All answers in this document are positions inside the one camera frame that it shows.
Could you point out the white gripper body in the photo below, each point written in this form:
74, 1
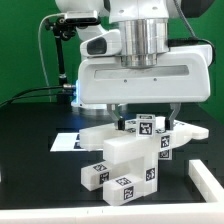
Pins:
180, 75

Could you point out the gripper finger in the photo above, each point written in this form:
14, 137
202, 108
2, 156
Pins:
169, 121
119, 121

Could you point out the white tagged nut cube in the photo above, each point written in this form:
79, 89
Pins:
145, 125
165, 155

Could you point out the white chair back frame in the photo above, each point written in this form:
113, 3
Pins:
124, 146

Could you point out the white chair seat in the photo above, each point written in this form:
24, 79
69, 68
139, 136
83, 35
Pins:
147, 170

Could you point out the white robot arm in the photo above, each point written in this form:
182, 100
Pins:
128, 58

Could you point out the white base tag plate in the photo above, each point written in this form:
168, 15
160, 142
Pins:
66, 142

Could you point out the white U-shaped fence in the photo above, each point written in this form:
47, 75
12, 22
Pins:
210, 212

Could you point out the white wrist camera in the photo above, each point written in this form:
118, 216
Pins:
107, 44

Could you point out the black camera stand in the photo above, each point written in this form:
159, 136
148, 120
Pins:
62, 31

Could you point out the silver camera on stand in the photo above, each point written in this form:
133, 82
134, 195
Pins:
81, 16

